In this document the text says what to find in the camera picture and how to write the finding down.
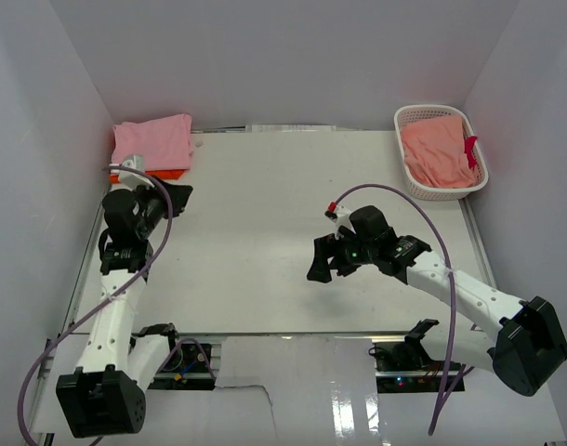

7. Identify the peach t shirt in basket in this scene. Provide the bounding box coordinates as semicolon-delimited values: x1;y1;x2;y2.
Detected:
401;115;476;189

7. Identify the white plastic basket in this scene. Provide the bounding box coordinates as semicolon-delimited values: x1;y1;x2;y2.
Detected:
393;104;488;201

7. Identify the folded orange t shirt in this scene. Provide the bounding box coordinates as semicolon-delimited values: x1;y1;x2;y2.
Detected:
112;132;191;179

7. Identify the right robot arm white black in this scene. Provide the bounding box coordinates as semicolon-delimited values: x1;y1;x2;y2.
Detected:
307;203;567;397

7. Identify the aluminium frame rail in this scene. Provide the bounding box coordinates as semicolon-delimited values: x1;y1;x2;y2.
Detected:
23;338;57;445

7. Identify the printed paper label strip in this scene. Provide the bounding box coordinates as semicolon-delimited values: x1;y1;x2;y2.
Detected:
245;124;337;133

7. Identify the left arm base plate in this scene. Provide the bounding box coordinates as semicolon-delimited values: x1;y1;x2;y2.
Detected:
149;343;221;391

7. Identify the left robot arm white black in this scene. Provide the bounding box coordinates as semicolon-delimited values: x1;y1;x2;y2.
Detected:
56;180;193;439

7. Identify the pink t shirt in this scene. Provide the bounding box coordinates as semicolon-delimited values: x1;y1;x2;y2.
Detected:
112;113;194;171

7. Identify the magenta cloth in basket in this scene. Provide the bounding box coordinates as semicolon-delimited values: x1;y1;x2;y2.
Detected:
464;136;478;170

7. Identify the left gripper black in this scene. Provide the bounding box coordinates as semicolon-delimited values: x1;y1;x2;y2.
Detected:
132;175;192;240

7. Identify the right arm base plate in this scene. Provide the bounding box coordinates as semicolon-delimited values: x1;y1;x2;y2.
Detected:
368;342;443;395

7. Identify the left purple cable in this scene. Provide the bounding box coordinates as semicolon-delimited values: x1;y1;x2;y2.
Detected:
17;164;216;446

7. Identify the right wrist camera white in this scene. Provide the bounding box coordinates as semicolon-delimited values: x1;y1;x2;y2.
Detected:
324;202;356;240

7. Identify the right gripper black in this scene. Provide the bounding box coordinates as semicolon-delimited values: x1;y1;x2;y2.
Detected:
307;228;376;284

